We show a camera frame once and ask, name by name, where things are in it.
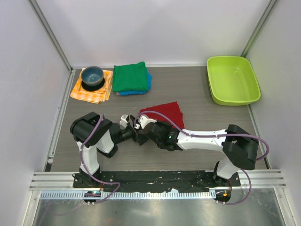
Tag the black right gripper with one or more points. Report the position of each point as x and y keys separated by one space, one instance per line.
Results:
x=168 y=126

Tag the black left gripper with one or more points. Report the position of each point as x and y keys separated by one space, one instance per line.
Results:
x=133 y=132

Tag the red t-shirt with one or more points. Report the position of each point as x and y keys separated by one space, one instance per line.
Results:
x=170 y=110

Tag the lime green plastic tub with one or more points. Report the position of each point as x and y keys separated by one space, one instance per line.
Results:
x=232 y=81

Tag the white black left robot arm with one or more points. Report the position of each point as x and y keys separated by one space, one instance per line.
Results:
x=95 y=134

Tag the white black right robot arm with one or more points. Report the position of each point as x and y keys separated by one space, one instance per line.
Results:
x=239 y=148

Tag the green folded t-shirt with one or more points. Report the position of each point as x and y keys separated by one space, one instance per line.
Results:
x=132 y=77

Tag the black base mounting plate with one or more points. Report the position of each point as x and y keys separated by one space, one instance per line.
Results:
x=155 y=181

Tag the black saucer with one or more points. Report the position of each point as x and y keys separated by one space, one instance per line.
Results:
x=92 y=87

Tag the orange checkered cloth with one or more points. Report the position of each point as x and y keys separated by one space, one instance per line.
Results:
x=96 y=96

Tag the blue ceramic bowl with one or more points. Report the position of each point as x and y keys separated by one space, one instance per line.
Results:
x=92 y=76

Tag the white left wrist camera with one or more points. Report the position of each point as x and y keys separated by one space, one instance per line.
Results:
x=124 y=120

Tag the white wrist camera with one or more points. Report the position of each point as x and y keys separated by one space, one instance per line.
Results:
x=142 y=121
x=124 y=120

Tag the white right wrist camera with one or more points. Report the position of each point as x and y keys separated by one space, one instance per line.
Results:
x=142 y=121

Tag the white slotted cable duct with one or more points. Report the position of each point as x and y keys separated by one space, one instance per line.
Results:
x=90 y=195

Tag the left aluminium frame post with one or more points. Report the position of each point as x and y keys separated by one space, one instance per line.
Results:
x=42 y=19

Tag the aluminium frame post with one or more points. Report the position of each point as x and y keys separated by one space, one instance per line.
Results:
x=42 y=19
x=259 y=26

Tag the right aluminium frame post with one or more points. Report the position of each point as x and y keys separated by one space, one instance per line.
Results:
x=259 y=26

